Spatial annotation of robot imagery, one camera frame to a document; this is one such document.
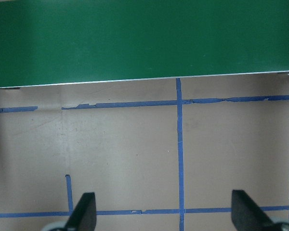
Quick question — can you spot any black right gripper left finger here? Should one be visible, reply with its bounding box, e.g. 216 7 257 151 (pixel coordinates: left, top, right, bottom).
63 192 96 231

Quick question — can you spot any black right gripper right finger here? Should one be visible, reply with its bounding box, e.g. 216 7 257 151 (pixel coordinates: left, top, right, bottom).
231 190 279 231

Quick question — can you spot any green conveyor belt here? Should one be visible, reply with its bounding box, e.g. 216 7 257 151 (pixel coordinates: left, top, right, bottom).
0 0 289 88

